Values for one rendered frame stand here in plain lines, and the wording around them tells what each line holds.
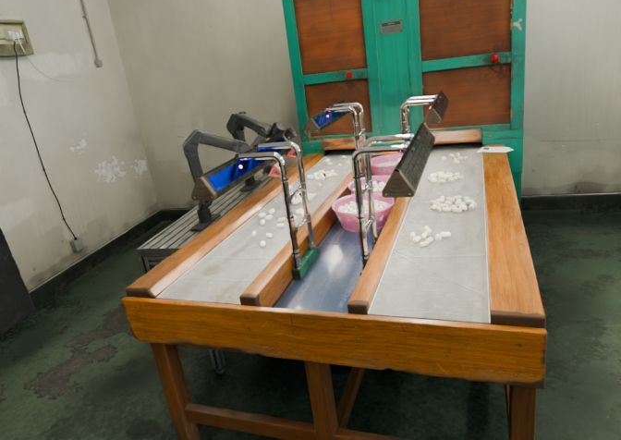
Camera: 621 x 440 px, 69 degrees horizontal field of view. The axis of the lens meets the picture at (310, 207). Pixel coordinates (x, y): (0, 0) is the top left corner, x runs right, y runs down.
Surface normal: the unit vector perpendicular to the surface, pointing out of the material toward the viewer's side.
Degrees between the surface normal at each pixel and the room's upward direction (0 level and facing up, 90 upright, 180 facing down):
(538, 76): 90
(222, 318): 90
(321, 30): 90
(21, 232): 90
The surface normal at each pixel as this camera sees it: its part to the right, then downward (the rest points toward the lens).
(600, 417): -0.13, -0.94
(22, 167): 0.96, -0.03
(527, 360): -0.32, 0.35
